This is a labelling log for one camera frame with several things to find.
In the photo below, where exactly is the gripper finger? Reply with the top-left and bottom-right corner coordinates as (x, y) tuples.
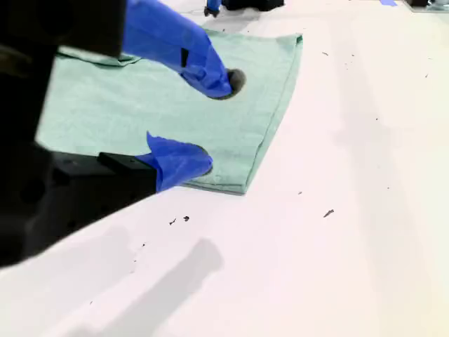
(121, 0), (247, 102)
(205, 0), (222, 18)
(98, 131), (214, 194)

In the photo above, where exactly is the pale green T-shirt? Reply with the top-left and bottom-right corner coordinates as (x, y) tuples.
(34, 27), (304, 196)

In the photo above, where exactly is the shiny metal table bracket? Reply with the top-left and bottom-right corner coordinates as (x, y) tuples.
(403, 0), (449, 14)

